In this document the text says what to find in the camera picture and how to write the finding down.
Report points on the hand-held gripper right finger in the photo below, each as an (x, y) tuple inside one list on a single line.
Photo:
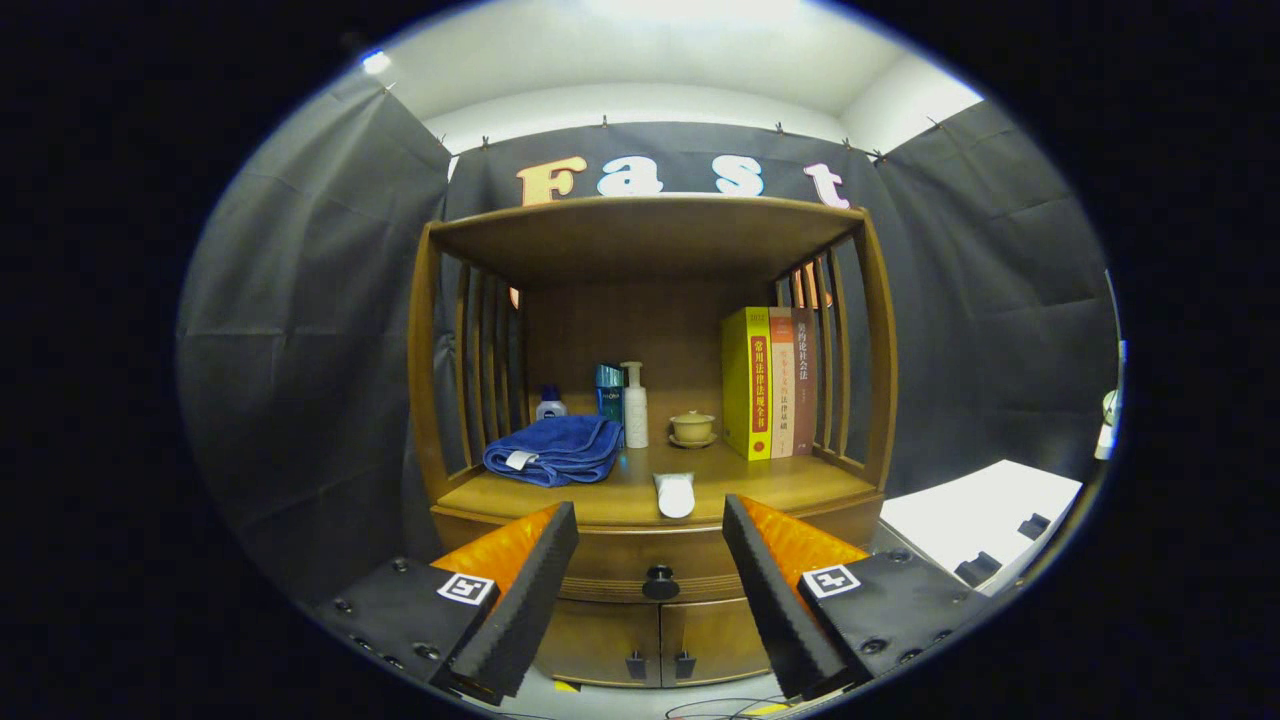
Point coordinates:
[(775, 610)]

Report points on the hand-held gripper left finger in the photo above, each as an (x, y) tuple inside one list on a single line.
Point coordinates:
[(525, 610)]

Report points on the wooden drawer with black knob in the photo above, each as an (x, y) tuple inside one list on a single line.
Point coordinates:
[(620, 560)]

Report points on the white green tube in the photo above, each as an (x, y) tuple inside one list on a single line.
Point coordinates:
[(675, 497)]

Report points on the wooden cabinet door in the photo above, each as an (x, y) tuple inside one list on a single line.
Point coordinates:
[(590, 640), (715, 640)]

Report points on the wooden countertop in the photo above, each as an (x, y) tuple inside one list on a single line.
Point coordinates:
[(780, 485)]

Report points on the white side cabinet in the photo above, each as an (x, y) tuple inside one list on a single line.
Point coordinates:
[(960, 510)]

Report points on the wooden cabinet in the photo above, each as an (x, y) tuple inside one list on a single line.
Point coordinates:
[(640, 240)]

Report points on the folded blue towel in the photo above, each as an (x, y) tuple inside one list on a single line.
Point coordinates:
[(555, 450)]

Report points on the beige lidded teacup with saucer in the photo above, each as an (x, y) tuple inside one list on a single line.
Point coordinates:
[(692, 428)]

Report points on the small white blue-capped bottle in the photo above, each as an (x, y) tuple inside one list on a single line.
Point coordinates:
[(551, 407)]

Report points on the small black block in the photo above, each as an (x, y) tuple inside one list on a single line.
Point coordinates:
[(980, 570), (1034, 527)]

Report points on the cream orange book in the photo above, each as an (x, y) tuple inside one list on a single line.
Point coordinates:
[(782, 390)]

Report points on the brown book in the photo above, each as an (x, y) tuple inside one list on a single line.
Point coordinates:
[(805, 390)]

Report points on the thick yellow book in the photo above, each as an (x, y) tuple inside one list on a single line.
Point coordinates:
[(740, 390)]

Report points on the white pump bottle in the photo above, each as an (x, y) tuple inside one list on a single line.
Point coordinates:
[(635, 415)]

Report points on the teal blue bottle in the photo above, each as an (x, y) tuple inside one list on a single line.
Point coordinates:
[(609, 390)]

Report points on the white round stand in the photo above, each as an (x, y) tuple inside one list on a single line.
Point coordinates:
[(1105, 440)]

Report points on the ceiling light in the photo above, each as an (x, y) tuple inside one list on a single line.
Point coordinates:
[(376, 62)]

